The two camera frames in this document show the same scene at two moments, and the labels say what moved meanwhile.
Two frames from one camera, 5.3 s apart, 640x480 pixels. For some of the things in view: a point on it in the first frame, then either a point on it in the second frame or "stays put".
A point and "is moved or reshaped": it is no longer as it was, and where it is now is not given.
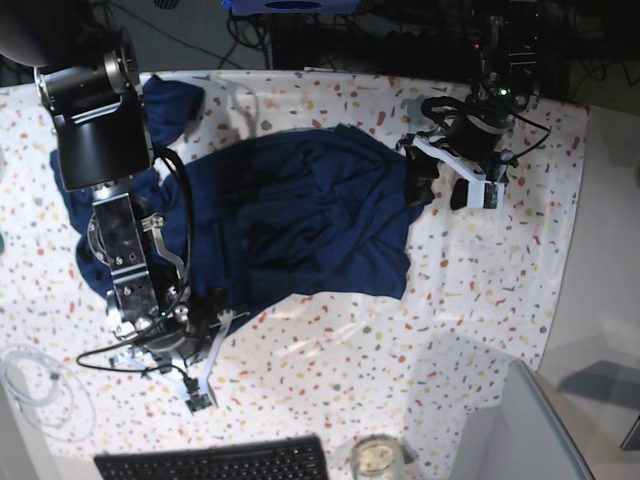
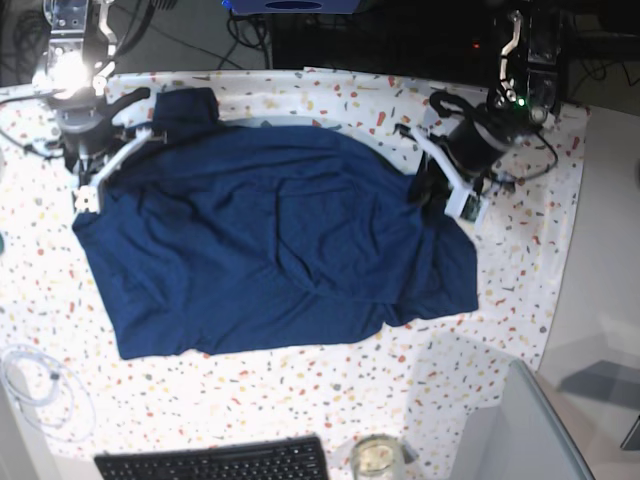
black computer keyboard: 302,458 stays put
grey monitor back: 520,440 stays put
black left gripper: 191,342 -> 84,130
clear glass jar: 377,457 stays put
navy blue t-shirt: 270,218 is moved or reshaped
